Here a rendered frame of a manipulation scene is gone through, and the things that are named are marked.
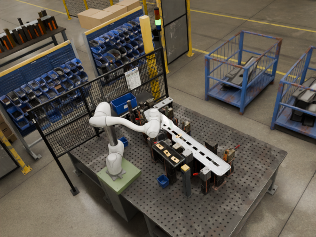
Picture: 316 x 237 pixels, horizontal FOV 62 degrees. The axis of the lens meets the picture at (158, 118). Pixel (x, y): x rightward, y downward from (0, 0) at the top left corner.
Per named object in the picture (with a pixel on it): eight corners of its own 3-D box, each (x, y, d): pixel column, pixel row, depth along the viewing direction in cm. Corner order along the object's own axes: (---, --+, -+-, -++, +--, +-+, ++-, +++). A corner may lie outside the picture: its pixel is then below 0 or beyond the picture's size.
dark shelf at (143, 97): (154, 98, 370) (154, 96, 368) (98, 130, 334) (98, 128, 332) (145, 92, 384) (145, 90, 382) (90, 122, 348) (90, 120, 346)
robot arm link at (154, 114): (150, 119, 261) (149, 128, 251) (148, 106, 250) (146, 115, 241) (161, 118, 259) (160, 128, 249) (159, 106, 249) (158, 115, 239)
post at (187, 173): (192, 194, 283) (190, 168, 254) (187, 199, 280) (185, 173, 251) (187, 190, 288) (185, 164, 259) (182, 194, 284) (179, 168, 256)
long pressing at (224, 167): (233, 165, 269) (234, 164, 268) (218, 178, 260) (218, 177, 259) (152, 106, 358) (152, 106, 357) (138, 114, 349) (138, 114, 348)
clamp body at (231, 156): (235, 171, 298) (238, 150, 274) (226, 179, 292) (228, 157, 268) (228, 166, 305) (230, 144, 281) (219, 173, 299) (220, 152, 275)
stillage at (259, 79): (238, 72, 574) (241, 29, 512) (273, 83, 527) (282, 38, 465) (204, 99, 515) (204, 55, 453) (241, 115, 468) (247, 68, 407)
